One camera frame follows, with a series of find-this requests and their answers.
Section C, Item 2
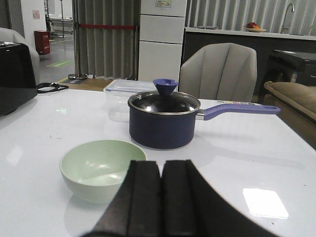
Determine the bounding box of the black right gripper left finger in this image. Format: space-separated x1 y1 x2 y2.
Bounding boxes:
85 160 161 237

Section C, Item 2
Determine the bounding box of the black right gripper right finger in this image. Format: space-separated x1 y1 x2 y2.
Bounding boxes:
162 160 274 237

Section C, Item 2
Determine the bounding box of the green bowl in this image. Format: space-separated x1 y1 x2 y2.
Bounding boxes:
59 140 147 203

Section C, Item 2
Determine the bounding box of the dark blue saucepan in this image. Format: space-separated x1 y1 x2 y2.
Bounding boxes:
127 90 281 150

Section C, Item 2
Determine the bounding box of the glass lid with blue knob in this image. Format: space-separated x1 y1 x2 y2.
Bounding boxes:
128 79 200 115

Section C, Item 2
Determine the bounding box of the clear plastic food container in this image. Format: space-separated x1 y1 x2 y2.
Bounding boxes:
103 79 156 123

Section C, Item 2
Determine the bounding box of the beige upholstered chair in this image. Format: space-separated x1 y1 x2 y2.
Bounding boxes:
179 43 257 102

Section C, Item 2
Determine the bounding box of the tan cushion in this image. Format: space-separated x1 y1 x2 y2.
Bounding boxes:
264 81 316 123

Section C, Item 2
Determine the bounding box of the black and chrome toaster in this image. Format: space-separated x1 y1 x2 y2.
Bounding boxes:
0 41 37 116

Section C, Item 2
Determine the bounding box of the dark kitchen counter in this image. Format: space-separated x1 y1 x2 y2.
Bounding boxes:
182 26 316 97

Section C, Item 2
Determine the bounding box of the white refrigerator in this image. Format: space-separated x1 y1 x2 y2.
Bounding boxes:
138 0 187 81

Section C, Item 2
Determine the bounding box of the fruit plate on counter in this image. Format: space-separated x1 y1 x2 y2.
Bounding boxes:
245 22 266 33

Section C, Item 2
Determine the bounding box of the red barrier belt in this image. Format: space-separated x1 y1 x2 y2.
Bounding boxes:
79 24 136 30

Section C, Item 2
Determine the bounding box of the red bin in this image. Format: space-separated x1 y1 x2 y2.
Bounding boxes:
34 30 50 55

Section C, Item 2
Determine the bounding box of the chrome faucet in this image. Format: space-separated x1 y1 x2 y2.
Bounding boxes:
280 3 295 34

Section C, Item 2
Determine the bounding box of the black toaster power cable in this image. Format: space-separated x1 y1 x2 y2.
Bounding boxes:
36 82 70 93

